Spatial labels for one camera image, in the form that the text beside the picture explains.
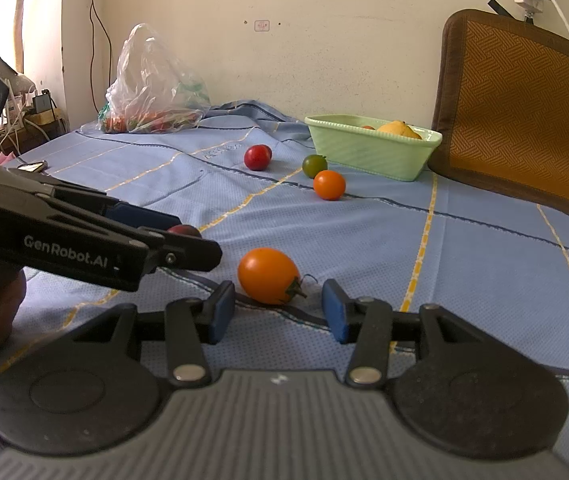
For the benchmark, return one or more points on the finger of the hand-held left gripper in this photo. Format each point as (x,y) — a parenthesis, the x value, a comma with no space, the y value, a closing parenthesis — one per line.
(139,217)
(189,255)

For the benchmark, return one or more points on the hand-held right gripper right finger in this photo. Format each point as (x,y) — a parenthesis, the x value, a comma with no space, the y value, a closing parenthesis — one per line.
(334,312)

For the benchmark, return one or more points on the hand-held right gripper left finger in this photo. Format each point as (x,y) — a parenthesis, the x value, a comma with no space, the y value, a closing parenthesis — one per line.
(222,310)

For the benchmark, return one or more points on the dark purple tomato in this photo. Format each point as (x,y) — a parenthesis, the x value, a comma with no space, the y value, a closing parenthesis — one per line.
(184,230)

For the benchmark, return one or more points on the oval orange tomato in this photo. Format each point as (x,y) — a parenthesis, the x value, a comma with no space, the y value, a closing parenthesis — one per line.
(267,275)

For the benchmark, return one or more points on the red tomato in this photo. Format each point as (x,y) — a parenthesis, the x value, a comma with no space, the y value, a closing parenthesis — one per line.
(258,157)

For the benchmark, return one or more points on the small round orange tomato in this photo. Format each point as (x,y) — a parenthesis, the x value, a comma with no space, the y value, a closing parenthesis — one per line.
(329,184)

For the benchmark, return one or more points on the green tomato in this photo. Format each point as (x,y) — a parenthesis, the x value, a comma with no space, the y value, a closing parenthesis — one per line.
(315,165)

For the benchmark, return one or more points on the green plastic basin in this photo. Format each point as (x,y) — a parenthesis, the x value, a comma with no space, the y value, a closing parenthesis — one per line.
(364,152)

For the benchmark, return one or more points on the large yellow pomelo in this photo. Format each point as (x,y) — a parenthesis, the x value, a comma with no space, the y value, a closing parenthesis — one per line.
(399,130)

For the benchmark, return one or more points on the clear plastic bag of produce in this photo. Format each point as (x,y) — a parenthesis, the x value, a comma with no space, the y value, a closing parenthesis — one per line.
(154,85)

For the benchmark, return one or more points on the blue striped blanket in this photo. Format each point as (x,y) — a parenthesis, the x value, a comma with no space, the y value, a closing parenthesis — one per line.
(464,260)

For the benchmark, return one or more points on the black charger box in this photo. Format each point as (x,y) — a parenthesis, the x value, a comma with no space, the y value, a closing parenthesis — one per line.
(42,102)

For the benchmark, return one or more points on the brown woven seat mat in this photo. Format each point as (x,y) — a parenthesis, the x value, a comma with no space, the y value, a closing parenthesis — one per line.
(519,110)

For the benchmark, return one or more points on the flat phone with dark frame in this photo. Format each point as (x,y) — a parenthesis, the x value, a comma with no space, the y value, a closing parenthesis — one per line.
(32,165)

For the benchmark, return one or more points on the small pink wall sticker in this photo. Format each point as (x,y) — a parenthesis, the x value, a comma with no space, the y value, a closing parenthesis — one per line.
(262,25)

